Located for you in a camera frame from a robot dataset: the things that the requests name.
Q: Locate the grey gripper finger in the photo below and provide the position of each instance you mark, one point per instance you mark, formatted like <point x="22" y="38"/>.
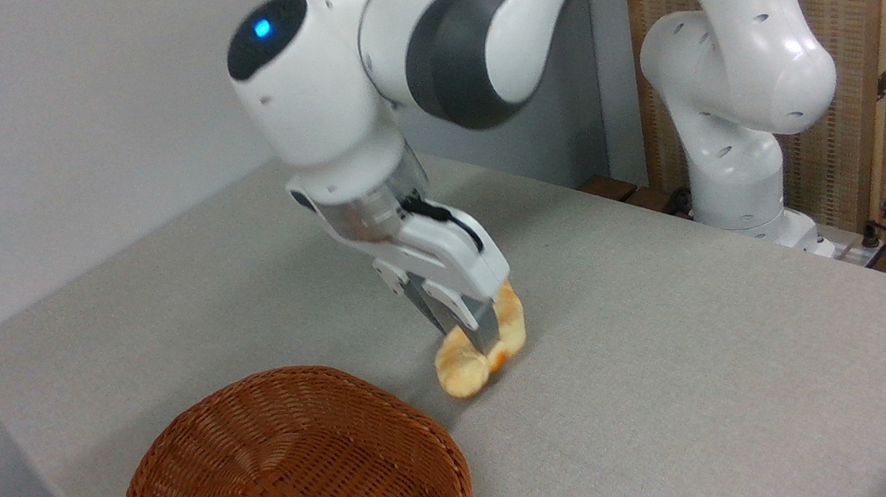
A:
<point x="430" y="304"/>
<point x="484" y="326"/>

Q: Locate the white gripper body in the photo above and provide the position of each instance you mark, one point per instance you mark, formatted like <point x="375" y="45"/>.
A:
<point x="454" y="260"/>

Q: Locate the braided long bread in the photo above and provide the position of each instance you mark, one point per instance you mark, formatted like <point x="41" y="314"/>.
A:
<point x="462" y="370"/>

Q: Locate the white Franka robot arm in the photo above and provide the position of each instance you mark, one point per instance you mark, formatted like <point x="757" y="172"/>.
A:
<point x="733" y="60"/>

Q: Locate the brown wicker basket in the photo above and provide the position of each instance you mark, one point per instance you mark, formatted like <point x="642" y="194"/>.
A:
<point x="332" y="444"/>

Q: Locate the brown wooden bench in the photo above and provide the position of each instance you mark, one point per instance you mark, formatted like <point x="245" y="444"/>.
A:
<point x="620" y="189"/>

